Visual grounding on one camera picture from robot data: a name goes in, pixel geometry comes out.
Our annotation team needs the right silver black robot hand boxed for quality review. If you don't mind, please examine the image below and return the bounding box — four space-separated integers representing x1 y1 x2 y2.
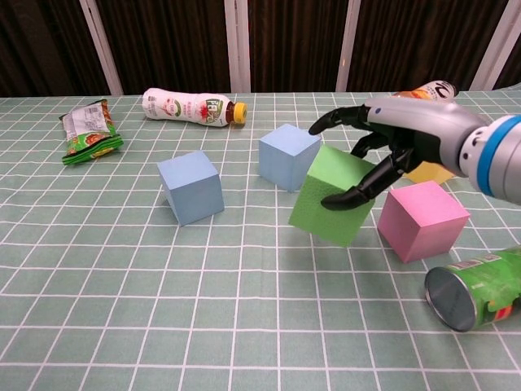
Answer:
308 96 489 212

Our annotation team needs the light blue foam cube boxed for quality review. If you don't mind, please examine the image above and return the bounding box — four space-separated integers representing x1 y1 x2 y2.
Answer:
156 150 226 227
258 124 322 193

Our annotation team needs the green foam cube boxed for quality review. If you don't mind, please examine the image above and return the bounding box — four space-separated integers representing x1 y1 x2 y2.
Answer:
287 144 378 248

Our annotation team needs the orange juice bottle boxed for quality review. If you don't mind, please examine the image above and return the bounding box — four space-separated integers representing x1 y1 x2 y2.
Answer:
390 79 460 103

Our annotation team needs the yellow foam cube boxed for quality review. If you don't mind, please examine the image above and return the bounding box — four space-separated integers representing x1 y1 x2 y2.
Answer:
405 160 455 185

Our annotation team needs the pink foam cube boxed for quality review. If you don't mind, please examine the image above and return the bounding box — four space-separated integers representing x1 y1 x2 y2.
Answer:
377 181 471 264

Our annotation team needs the green chips can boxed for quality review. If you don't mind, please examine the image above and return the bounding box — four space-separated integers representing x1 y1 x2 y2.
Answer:
424 245 521 333

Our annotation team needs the white tea bottle yellow cap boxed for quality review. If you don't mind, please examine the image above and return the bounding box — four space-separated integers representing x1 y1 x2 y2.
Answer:
142 87 248 129

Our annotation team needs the dark brown curtain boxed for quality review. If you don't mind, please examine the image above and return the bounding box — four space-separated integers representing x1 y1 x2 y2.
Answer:
0 0 521 98

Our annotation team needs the green checked tablecloth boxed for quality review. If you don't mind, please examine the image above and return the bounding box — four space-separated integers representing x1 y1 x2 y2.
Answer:
0 81 521 391

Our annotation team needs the green snack packet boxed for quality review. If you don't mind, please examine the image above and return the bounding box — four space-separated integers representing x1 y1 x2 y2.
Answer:
59 99 125 166

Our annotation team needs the white frame post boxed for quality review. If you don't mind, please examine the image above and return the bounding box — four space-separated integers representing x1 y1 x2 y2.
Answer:
335 0 362 93
223 0 252 94
79 0 124 97
467 0 520 91

